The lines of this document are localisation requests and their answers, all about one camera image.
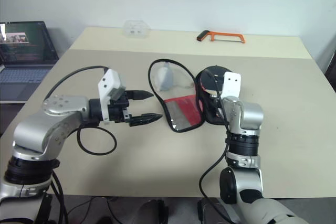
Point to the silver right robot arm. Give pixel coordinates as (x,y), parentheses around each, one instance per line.
(249,119)

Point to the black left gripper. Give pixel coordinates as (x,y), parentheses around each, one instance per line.
(119,110)

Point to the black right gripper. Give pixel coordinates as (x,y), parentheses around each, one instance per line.
(211,104)

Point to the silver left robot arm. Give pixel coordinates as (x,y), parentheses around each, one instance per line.
(52,129)

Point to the dark side table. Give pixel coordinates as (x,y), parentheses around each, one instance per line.
(10,113)

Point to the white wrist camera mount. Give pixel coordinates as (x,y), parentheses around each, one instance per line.
(109,79)
(232,85)

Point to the clear plastic container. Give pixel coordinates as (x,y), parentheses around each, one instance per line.
(136,28)

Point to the open laptop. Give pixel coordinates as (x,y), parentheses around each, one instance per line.
(23,51)

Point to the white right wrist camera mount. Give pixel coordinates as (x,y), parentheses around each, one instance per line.
(232,85)

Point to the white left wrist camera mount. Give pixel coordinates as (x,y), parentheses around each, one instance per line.
(109,79)

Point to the orange hacksaw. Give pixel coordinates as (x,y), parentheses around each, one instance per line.
(225,34)

